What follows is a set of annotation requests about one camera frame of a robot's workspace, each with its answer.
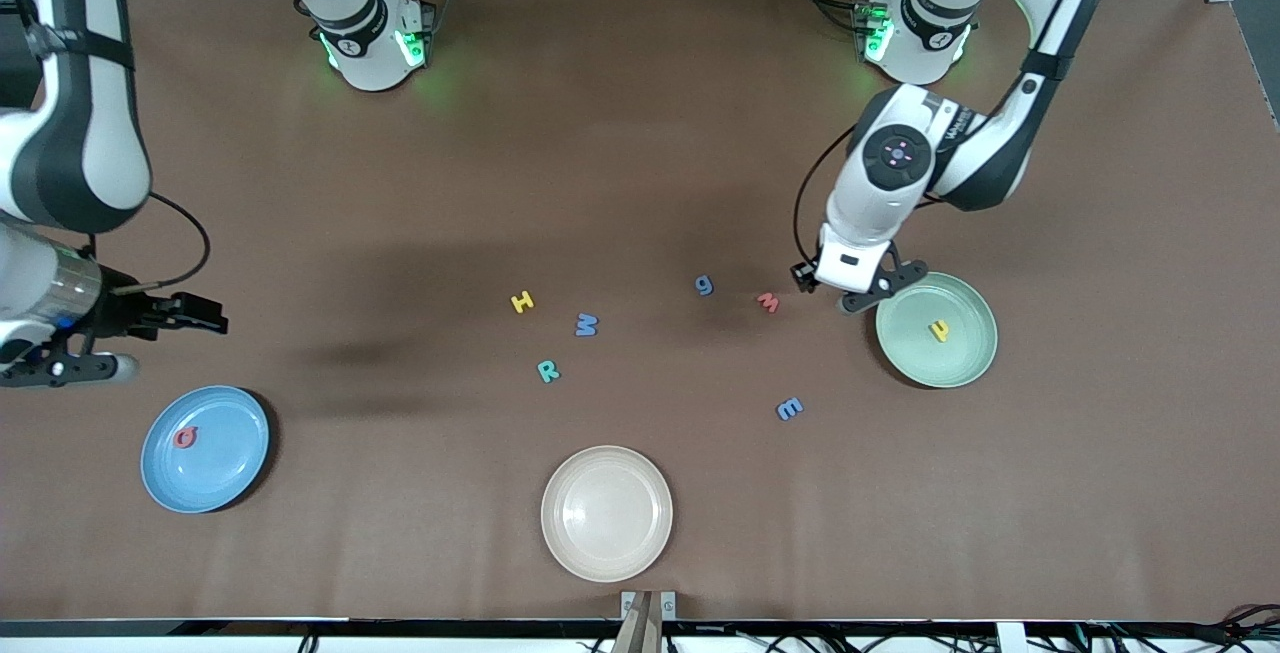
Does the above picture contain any green plate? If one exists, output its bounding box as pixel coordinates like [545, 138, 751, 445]
[875, 271, 999, 390]

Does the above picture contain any blue plate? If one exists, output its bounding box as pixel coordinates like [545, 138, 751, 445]
[140, 385, 272, 515]

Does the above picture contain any beige plate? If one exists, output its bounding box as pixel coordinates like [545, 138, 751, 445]
[540, 445, 674, 584]

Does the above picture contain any brown table cover sheet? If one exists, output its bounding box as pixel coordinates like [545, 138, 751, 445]
[0, 0, 1280, 624]

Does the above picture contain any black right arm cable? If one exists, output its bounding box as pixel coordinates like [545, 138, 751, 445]
[95, 191, 212, 296]

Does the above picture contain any metal camera pole bracket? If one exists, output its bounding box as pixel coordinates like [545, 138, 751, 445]
[612, 589, 677, 653]

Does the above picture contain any black cable bundle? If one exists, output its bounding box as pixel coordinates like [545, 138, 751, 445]
[1090, 603, 1280, 653]

